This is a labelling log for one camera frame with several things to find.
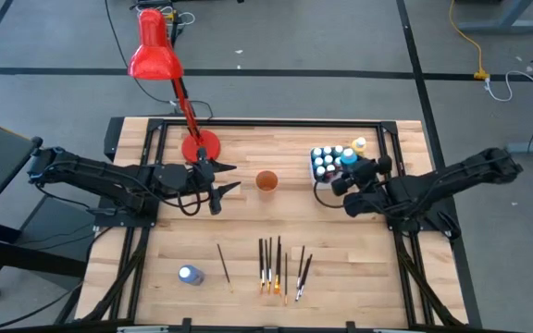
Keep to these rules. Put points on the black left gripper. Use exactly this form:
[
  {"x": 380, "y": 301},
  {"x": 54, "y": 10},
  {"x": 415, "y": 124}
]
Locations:
[{"x": 199, "y": 178}]

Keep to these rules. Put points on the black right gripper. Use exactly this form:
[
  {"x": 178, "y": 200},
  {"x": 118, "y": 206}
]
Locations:
[{"x": 363, "y": 178}]

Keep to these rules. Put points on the large sky blue paint bottle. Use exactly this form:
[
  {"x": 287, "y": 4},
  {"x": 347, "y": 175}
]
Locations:
[{"x": 349, "y": 156}]

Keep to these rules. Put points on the large yellow paint bottle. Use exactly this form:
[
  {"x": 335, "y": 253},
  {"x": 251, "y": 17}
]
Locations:
[{"x": 359, "y": 144}]

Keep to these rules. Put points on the small blue paint bottle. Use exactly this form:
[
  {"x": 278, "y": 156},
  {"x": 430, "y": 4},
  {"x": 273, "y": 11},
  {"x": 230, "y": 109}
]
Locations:
[
  {"x": 327, "y": 150},
  {"x": 338, "y": 149}
]

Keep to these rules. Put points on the small brown paint bottle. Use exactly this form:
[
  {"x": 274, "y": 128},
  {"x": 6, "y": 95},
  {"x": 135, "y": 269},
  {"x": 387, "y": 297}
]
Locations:
[{"x": 320, "y": 170}]

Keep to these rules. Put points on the white plastic storage bin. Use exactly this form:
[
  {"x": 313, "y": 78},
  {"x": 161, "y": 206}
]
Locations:
[{"x": 313, "y": 181}]

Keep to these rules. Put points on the black paintbrush dark bristles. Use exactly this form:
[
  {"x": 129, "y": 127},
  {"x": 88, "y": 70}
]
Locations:
[
  {"x": 301, "y": 266},
  {"x": 300, "y": 292},
  {"x": 308, "y": 263}
]

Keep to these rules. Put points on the thin black orange-tip paintbrush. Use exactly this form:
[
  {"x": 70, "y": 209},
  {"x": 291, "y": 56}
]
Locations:
[
  {"x": 286, "y": 277},
  {"x": 279, "y": 250}
]

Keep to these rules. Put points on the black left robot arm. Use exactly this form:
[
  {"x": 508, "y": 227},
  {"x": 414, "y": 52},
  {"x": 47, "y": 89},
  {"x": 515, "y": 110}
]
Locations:
[{"x": 100, "y": 173}]

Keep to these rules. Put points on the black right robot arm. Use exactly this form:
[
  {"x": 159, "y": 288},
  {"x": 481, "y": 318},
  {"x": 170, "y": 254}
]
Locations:
[{"x": 456, "y": 178}]

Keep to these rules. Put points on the terracotta orange cup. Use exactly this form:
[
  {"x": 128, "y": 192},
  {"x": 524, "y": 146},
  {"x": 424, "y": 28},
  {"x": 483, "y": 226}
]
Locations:
[{"x": 266, "y": 181}]

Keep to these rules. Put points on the black paintbrush silver ferrule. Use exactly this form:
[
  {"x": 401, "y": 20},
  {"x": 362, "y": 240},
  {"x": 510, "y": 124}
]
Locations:
[
  {"x": 261, "y": 259},
  {"x": 270, "y": 254}
]

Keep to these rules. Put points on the wide orange-bristle paintbrush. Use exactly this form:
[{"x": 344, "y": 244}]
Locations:
[{"x": 276, "y": 268}]

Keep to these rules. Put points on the red desk lamp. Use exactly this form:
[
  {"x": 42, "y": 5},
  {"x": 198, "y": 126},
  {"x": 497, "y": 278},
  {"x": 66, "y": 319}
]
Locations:
[{"x": 155, "y": 55}]

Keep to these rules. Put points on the grey metal floor foot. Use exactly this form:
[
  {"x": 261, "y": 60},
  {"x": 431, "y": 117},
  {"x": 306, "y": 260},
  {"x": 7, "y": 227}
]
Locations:
[{"x": 532, "y": 148}]

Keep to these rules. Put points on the black aluminium table frame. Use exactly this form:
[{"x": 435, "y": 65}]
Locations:
[{"x": 271, "y": 123}]

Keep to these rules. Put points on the black table side bracket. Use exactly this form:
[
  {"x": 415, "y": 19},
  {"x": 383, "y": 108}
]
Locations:
[{"x": 114, "y": 139}]

